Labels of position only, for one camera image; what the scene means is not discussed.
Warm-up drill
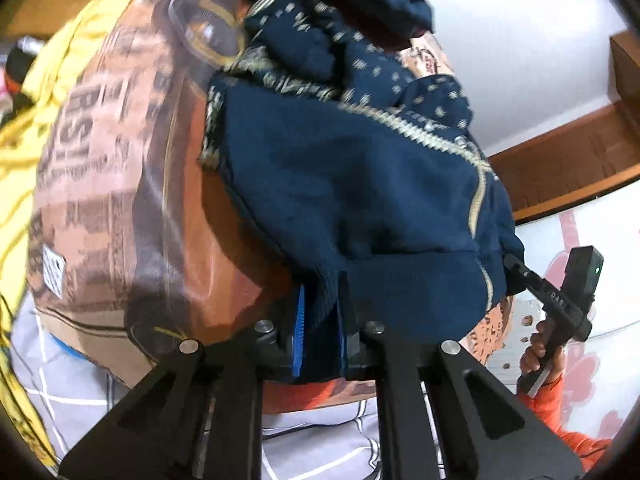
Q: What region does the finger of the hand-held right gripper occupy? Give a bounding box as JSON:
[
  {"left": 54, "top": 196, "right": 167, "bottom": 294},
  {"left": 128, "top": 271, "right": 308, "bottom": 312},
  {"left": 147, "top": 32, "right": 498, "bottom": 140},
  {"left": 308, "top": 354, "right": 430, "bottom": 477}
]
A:
[{"left": 502, "top": 254, "right": 557, "bottom": 307}]

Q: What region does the person's right forearm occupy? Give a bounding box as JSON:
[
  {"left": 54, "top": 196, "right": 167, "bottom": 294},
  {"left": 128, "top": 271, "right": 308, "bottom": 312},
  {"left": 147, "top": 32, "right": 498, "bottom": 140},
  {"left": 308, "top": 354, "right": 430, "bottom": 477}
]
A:
[{"left": 517, "top": 374, "right": 614, "bottom": 467}]

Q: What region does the yellow cloth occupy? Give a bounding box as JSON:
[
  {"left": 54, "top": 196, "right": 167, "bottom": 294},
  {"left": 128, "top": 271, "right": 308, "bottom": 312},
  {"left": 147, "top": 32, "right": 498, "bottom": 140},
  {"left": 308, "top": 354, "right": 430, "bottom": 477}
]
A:
[{"left": 0, "top": 0, "right": 137, "bottom": 467}]

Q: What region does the person's right hand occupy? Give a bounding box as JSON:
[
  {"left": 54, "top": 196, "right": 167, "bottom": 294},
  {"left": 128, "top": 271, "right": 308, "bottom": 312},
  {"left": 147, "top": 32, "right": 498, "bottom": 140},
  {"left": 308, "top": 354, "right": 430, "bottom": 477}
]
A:
[{"left": 519, "top": 319, "right": 569, "bottom": 379}]

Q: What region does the navy star-lined zip hoodie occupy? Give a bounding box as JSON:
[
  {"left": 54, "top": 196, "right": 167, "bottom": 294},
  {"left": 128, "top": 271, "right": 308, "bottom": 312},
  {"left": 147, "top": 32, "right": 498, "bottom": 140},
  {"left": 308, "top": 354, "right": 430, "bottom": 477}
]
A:
[{"left": 197, "top": 0, "right": 526, "bottom": 384}]

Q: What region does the brown wooden furniture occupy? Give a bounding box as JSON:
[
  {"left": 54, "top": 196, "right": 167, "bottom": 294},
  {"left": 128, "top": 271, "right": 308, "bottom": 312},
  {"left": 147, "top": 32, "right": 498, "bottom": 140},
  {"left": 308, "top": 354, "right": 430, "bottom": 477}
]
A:
[{"left": 487, "top": 30, "right": 640, "bottom": 226}]

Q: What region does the brown printed storage bag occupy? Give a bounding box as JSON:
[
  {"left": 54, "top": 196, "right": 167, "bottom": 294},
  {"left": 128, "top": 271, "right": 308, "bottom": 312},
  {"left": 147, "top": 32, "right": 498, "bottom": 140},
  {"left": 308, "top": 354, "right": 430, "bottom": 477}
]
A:
[{"left": 10, "top": 0, "right": 517, "bottom": 414}]

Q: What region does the pink floral sheet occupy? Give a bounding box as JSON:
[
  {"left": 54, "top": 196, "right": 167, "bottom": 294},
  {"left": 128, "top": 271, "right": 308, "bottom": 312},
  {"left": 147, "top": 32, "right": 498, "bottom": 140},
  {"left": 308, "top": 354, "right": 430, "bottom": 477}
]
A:
[{"left": 480, "top": 205, "right": 640, "bottom": 442}]

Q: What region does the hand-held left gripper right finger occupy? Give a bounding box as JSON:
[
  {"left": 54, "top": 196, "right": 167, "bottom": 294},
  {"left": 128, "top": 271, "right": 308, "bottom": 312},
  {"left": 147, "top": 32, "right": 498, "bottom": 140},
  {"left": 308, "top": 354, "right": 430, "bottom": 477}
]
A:
[{"left": 336, "top": 272, "right": 587, "bottom": 480}]

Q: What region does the grey checked bedsheet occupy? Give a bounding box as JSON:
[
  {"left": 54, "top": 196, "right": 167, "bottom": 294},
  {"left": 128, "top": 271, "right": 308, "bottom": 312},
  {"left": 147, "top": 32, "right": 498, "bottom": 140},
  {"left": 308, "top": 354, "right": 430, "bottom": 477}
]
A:
[{"left": 10, "top": 305, "right": 447, "bottom": 480}]

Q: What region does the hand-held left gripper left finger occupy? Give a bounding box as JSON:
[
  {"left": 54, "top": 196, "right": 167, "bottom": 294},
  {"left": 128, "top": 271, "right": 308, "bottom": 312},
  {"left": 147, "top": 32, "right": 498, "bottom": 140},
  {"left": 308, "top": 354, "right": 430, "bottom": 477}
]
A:
[{"left": 57, "top": 282, "right": 308, "bottom": 480}]

